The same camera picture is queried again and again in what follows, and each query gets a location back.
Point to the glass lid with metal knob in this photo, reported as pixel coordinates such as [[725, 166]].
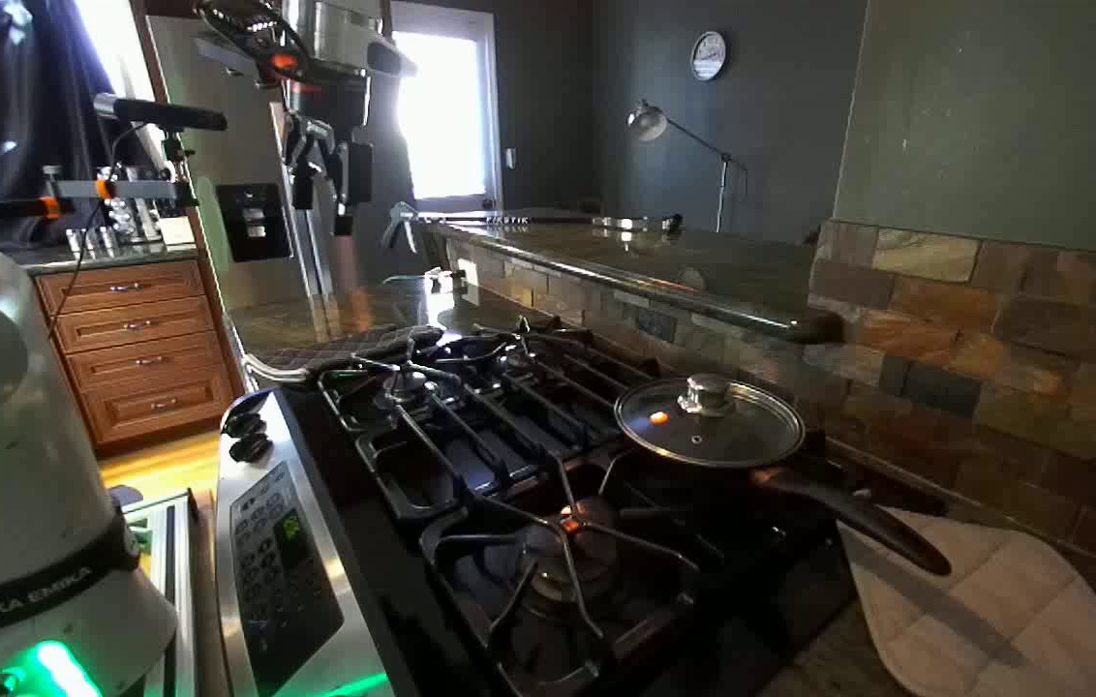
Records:
[[706, 421]]

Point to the silver desk lamp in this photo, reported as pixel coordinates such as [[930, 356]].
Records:
[[677, 128]]

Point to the black stove knob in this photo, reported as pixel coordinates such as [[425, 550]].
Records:
[[246, 412], [251, 448]]

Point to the power outlet plate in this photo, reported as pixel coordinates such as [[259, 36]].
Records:
[[468, 279]]

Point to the black gas stove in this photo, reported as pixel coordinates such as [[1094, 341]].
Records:
[[509, 515]]

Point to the black frying pan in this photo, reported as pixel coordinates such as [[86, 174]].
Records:
[[859, 515]]

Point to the black bar camera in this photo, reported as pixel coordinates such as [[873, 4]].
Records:
[[164, 115]]

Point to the stainless steel refrigerator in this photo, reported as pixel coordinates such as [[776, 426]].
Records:
[[259, 139]]

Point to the bright window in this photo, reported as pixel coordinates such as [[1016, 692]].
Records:
[[443, 111]]

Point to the white quilted pot holder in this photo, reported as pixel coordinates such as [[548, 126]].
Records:
[[1014, 606]]

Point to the wooden drawer cabinet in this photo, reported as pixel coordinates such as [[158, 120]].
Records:
[[142, 351]]

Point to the round wall clock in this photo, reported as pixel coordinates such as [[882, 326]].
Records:
[[706, 55]]

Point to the black fridge dispenser panel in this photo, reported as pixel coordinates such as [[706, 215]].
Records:
[[255, 223]]

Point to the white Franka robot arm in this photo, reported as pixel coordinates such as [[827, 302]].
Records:
[[7, 450]]

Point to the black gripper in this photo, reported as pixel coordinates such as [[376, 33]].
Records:
[[330, 128]]

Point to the camera mount with orange clamp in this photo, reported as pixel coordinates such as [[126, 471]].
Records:
[[120, 187]]

